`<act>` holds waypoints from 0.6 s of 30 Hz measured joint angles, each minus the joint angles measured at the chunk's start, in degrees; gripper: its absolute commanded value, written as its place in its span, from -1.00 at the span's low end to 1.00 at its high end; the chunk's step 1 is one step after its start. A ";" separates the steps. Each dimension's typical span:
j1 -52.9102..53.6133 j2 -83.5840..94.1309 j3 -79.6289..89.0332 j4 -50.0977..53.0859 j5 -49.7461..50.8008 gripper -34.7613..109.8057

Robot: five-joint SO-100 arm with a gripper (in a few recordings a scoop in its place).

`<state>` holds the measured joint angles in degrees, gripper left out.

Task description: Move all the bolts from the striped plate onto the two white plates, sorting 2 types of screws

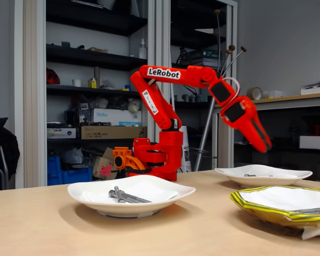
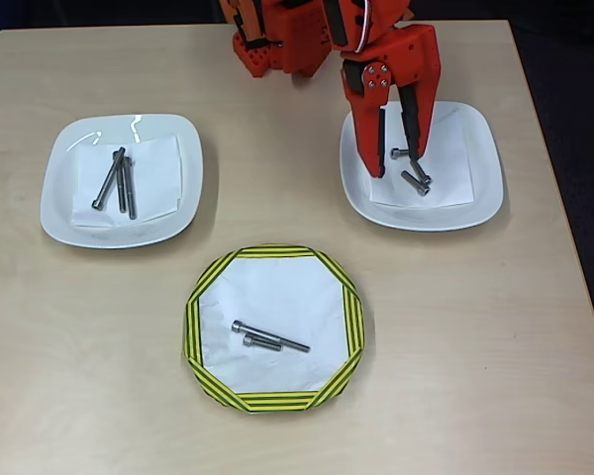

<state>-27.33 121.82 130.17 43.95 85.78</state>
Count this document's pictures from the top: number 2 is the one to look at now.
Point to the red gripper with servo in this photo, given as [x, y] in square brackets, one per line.
[410, 74]

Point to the red printed robot arm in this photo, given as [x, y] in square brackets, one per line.
[297, 44]

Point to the white paper napkin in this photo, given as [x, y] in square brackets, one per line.
[450, 163]
[153, 178]

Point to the white square ceramic plate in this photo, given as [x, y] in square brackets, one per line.
[487, 188]
[62, 198]

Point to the yellow green striped paper plate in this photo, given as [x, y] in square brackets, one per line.
[277, 402]

